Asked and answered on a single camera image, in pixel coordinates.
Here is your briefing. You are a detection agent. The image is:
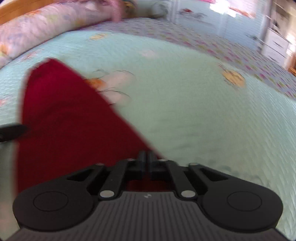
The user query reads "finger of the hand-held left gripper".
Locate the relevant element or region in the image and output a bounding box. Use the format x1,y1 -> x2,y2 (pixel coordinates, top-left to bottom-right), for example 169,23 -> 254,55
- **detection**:
0,123 -> 28,143

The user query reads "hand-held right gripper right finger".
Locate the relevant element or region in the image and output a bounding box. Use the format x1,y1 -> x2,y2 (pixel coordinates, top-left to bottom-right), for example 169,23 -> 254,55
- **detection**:
147,150 -> 229,200

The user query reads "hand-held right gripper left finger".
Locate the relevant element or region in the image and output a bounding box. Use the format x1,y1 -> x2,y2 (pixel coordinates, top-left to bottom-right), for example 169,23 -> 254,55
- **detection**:
67,150 -> 147,200

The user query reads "red knit garment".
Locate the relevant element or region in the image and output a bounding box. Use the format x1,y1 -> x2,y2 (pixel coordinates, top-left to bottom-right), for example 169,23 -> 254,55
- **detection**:
16,58 -> 176,195

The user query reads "mint quilted bedspread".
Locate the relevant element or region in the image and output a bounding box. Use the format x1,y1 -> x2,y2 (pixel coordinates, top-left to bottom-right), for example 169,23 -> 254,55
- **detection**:
0,30 -> 296,237

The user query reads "floral long pillow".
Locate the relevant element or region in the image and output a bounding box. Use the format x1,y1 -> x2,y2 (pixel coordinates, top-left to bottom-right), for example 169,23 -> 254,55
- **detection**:
0,0 -> 121,67

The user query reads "wooden headboard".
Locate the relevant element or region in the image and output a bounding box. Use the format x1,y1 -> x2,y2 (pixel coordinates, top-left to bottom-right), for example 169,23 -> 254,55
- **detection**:
0,0 -> 55,25

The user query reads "white sliding door wardrobe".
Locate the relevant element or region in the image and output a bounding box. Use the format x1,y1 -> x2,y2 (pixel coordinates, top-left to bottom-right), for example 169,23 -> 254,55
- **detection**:
162,0 -> 271,47

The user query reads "pink knit cloth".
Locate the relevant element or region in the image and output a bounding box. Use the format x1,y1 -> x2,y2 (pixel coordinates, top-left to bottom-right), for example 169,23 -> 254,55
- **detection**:
99,0 -> 123,22

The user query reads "patterned teal pillow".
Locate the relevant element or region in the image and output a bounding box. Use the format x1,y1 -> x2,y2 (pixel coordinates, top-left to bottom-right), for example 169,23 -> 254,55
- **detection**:
120,0 -> 137,14

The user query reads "white shelf cabinet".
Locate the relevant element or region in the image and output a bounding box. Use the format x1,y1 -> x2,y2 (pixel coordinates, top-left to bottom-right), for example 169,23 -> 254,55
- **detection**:
262,0 -> 296,70

